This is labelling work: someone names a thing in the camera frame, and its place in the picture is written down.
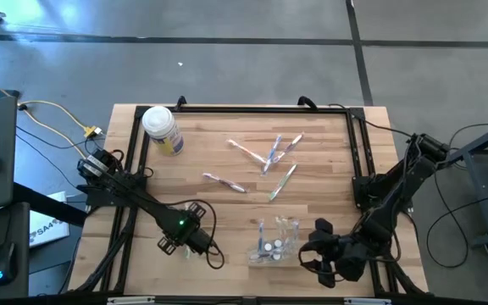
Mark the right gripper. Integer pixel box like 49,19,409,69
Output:
313,217,358,290

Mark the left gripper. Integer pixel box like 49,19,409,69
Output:
157,202,208,256

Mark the clear acrylic organizer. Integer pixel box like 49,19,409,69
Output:
247,214,301,267

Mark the reddish pink toothbrush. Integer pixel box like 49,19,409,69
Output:
275,215,287,241

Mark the Lysol wipes canister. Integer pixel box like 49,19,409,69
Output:
141,104,185,158

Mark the white cardboard box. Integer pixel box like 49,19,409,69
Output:
29,191,70,249

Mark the black desk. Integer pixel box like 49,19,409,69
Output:
0,181,88,302

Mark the blue-grey metal table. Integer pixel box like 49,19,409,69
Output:
441,116,488,249

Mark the black computer mouse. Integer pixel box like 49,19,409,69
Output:
0,241,17,286

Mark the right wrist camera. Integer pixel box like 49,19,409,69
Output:
326,237,353,262

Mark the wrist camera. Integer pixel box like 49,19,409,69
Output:
186,228,216,256
326,237,353,262

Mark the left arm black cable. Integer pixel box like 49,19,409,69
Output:
141,167,226,271

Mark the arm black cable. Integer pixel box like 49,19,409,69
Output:
327,102,414,141
141,167,226,271

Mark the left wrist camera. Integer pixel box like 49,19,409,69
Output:
186,228,216,256

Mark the silver bracket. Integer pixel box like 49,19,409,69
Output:
344,297,392,305
107,296,156,305

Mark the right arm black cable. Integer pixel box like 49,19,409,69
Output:
327,102,414,141

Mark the yellow cable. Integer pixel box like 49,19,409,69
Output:
0,69,91,147

